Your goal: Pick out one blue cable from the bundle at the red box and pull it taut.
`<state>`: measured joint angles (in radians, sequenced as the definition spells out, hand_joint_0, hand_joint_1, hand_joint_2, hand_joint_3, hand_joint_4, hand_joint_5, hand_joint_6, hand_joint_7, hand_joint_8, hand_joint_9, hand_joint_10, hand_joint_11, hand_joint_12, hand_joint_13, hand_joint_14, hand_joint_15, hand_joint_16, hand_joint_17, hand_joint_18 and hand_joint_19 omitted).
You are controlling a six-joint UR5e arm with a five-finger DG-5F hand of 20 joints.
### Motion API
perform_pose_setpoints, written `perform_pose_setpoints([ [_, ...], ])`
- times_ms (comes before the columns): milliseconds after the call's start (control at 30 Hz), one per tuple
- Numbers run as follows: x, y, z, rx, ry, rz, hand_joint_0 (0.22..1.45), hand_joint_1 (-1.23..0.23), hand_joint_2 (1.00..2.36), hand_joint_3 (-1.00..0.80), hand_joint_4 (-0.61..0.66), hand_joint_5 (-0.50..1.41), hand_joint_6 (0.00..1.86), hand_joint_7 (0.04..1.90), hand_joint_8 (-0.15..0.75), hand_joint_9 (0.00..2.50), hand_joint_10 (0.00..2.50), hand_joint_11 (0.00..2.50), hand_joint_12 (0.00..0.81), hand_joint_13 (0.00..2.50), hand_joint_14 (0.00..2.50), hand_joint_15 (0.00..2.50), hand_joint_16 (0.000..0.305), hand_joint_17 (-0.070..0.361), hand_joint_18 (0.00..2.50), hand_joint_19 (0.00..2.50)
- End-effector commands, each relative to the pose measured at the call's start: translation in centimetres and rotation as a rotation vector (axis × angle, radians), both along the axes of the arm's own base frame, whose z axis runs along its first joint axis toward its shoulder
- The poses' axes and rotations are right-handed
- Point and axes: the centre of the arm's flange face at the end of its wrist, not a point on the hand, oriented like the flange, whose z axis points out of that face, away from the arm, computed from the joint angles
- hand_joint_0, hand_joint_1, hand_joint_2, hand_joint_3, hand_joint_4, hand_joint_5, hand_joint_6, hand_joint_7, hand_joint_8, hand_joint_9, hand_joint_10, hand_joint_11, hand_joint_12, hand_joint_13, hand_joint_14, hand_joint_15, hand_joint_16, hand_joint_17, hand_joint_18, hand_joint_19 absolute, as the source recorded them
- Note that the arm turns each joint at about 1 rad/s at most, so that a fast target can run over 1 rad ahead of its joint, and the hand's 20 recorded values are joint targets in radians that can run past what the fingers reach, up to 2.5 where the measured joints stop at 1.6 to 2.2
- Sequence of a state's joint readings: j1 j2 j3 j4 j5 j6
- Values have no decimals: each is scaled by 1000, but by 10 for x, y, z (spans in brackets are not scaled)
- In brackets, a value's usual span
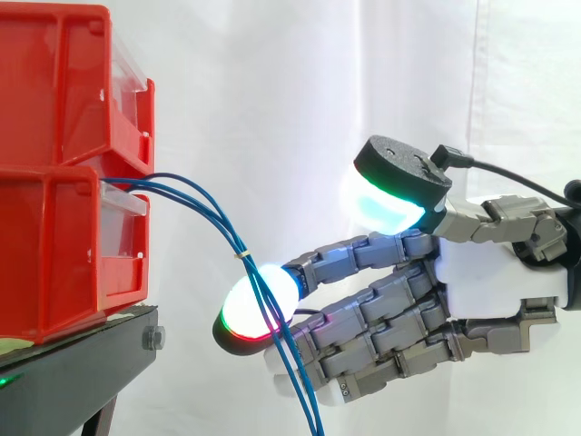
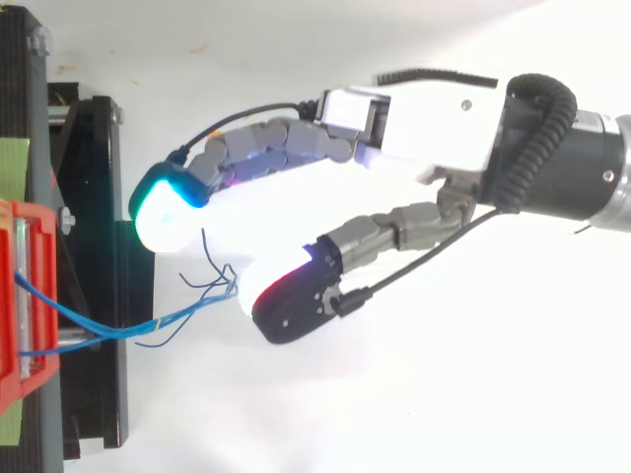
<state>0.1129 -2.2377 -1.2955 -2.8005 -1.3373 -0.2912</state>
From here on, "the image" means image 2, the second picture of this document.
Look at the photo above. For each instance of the black stand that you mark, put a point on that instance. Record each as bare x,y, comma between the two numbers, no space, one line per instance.
89,207

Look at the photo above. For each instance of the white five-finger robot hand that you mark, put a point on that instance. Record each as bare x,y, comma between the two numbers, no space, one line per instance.
434,123

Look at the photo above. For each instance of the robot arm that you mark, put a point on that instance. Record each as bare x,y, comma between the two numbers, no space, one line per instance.
572,162

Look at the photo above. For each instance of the red bin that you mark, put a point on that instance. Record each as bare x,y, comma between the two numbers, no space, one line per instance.
27,295

